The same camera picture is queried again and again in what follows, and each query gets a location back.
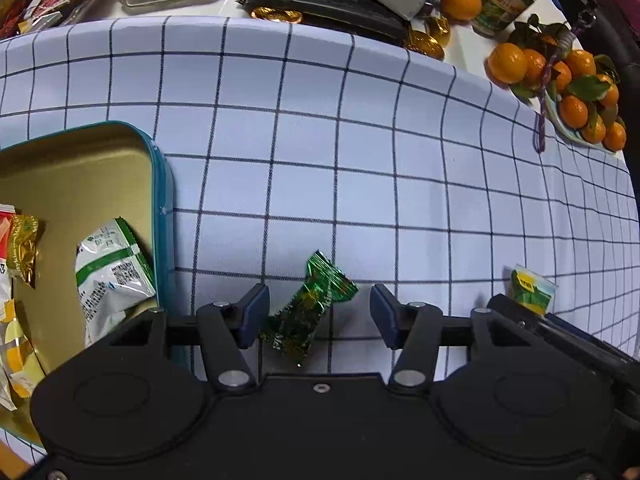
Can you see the green foil candy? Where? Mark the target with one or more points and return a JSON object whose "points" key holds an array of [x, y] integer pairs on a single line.
{"points": [[292, 329]]}

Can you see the green white snack packet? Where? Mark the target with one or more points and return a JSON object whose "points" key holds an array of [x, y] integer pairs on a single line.
{"points": [[112, 276]]}

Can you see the green yellow snack packet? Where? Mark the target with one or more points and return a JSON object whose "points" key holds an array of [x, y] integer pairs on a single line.
{"points": [[531, 290]]}

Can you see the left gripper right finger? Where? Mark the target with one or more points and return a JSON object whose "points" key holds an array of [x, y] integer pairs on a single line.
{"points": [[415, 330]]}

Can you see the gold foil ingot candy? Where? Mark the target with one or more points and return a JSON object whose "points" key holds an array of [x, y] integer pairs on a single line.
{"points": [[425, 44]]}

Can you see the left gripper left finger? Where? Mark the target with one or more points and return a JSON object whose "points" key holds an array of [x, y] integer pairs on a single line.
{"points": [[225, 330]]}

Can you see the yellow white snack packet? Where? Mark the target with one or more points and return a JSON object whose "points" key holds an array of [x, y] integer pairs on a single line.
{"points": [[21, 371]]}

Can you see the black snack bag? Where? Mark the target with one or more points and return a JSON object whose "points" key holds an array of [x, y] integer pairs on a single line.
{"points": [[366, 18]]}

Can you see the red white snack packet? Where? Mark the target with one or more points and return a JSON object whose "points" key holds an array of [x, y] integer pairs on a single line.
{"points": [[6, 216]]}

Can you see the gold foil wrapped candy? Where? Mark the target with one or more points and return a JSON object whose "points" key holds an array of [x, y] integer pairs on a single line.
{"points": [[21, 249]]}

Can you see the blue checked white tablecloth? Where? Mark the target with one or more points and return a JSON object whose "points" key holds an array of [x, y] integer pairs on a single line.
{"points": [[285, 140]]}

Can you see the gold teal metal tin tray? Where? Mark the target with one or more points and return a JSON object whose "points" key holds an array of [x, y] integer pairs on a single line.
{"points": [[73, 182]]}

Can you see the light green fruit plate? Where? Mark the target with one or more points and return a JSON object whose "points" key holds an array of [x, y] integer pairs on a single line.
{"points": [[588, 123]]}

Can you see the loose tangerine by tissues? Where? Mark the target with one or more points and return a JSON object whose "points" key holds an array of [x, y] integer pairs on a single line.
{"points": [[461, 10]]}

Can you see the large front tangerine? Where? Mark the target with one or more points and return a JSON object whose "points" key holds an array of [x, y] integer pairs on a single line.
{"points": [[507, 63]]}

